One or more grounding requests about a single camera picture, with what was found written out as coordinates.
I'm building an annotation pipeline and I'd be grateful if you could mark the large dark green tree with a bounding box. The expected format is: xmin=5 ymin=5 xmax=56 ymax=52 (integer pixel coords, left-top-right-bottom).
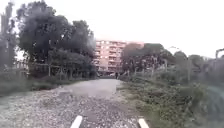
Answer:
xmin=16 ymin=0 xmax=98 ymax=80

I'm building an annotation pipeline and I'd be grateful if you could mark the green grass strip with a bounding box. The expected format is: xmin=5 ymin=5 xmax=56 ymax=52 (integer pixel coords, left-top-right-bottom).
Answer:
xmin=0 ymin=73 xmax=88 ymax=98

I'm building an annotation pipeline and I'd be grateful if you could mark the wooden post fence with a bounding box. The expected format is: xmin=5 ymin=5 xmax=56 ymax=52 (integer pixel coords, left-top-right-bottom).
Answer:
xmin=13 ymin=61 xmax=88 ymax=80

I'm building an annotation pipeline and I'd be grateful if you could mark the grey gravel path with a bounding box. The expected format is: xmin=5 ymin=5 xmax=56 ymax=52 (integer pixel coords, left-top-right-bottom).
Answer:
xmin=0 ymin=78 xmax=145 ymax=128

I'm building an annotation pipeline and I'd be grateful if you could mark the tall thin tree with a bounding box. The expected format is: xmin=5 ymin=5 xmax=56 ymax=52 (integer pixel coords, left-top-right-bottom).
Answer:
xmin=0 ymin=1 xmax=17 ymax=72

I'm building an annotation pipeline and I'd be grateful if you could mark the red brick apartment building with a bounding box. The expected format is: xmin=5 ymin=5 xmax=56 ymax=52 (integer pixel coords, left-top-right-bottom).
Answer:
xmin=92 ymin=39 xmax=145 ymax=76

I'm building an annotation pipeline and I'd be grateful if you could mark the green weedy verge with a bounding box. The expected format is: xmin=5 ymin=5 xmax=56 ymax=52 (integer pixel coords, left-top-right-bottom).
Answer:
xmin=117 ymin=75 xmax=224 ymax=128

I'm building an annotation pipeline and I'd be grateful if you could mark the row of trees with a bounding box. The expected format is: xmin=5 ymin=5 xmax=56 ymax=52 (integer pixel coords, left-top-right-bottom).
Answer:
xmin=120 ymin=42 xmax=224 ymax=81

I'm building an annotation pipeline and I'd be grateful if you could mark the wire fence with posts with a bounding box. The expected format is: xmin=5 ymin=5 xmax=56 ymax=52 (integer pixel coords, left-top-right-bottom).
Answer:
xmin=125 ymin=58 xmax=195 ymax=84

